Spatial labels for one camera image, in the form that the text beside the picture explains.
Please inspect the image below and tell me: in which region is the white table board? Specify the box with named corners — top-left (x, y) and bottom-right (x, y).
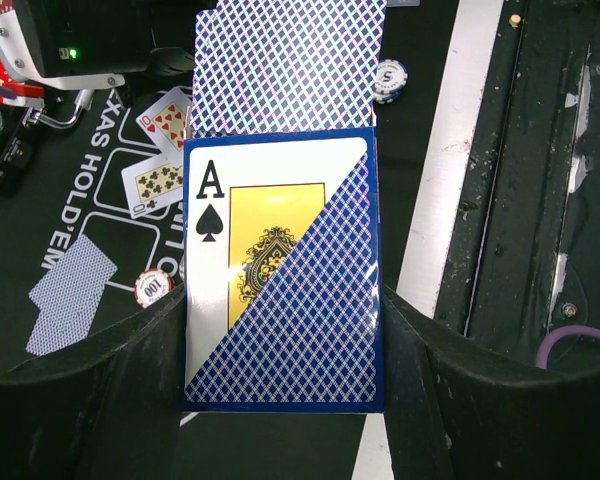
top-left (352, 0), bottom-right (504, 480)

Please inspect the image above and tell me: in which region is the red white chip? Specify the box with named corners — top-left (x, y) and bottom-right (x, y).
top-left (134, 268), bottom-right (175, 308)

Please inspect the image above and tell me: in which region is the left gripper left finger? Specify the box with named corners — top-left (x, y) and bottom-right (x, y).
top-left (0, 286), bottom-right (185, 479)

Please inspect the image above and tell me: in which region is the aluminium mounting rail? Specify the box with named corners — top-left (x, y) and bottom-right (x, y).
top-left (434, 1), bottom-right (600, 365)

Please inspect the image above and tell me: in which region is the black poker table mat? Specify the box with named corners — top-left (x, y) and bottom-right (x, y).
top-left (0, 1), bottom-right (458, 479)

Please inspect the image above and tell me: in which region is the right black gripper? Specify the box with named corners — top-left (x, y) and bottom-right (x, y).
top-left (13, 0), bottom-right (215, 74)

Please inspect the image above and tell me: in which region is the blue backed card deck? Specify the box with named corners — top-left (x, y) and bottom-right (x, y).
top-left (191, 1), bottom-right (386, 134)

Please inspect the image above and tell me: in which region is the black aluminium chip case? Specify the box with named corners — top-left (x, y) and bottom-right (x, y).
top-left (0, 90), bottom-right (94, 195)

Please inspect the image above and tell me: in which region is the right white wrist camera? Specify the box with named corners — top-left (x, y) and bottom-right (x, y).
top-left (0, 7), bottom-right (125, 91)

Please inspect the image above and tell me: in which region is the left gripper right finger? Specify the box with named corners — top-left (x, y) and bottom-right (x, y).
top-left (382, 289), bottom-right (600, 479)

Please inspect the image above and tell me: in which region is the ten of clubs card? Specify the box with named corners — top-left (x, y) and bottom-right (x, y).
top-left (121, 155), bottom-right (183, 219)

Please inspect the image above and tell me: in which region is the blue white chip stack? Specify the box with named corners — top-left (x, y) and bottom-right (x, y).
top-left (373, 59), bottom-right (408, 104)

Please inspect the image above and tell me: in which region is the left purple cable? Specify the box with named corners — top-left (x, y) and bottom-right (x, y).
top-left (537, 325), bottom-right (600, 371)

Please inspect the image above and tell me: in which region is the ten of hearts card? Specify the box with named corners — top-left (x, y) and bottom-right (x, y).
top-left (136, 87), bottom-right (189, 154)

